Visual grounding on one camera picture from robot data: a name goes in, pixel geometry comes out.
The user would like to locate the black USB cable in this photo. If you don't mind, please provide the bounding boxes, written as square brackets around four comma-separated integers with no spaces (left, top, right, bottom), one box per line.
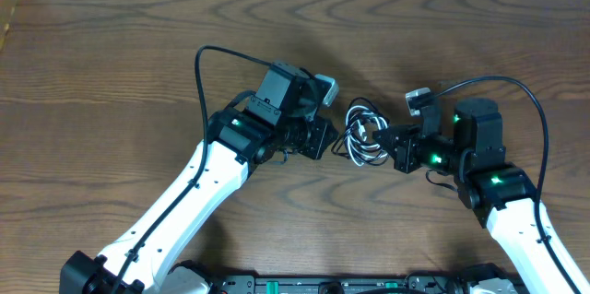
[330,96,393,167]

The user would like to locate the white USB cable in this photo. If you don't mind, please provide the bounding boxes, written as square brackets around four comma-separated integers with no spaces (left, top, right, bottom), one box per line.
[344,104,391,168]

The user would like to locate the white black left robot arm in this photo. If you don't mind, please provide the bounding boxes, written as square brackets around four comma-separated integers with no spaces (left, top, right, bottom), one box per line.
[59,62,339,293]

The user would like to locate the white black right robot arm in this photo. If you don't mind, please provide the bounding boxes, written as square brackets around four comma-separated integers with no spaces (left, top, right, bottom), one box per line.
[372,99,589,293]

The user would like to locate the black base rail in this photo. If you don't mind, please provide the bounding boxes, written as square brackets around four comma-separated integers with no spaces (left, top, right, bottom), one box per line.
[165,261,526,294]

